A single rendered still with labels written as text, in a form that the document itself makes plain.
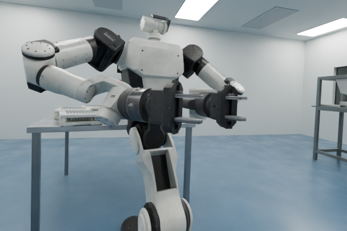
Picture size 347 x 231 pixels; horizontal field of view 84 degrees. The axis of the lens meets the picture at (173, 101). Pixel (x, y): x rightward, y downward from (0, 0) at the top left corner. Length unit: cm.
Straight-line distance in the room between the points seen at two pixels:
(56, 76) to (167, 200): 57
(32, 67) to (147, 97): 33
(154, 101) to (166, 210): 47
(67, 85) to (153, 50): 38
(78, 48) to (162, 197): 62
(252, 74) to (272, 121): 158
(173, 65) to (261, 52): 551
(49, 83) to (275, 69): 626
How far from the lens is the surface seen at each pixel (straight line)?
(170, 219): 80
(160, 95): 44
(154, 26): 92
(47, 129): 137
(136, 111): 47
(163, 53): 84
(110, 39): 83
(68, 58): 73
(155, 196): 79
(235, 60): 575
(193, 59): 95
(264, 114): 628
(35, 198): 152
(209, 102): 61
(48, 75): 62
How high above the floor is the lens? 108
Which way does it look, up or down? 2 degrees down
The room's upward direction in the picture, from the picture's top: 2 degrees clockwise
